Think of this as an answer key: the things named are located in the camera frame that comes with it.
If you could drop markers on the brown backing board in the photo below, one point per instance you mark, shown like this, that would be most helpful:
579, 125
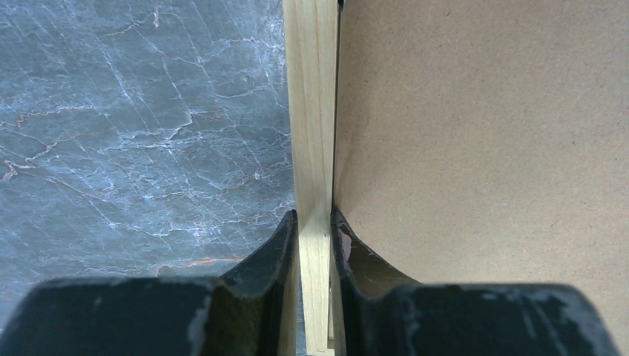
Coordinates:
487, 141

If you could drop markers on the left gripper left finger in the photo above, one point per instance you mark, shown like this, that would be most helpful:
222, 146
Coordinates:
249, 310

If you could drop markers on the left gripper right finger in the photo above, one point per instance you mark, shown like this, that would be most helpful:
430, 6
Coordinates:
379, 310

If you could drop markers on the wooden picture frame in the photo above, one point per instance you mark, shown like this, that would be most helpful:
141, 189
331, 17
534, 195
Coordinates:
311, 36

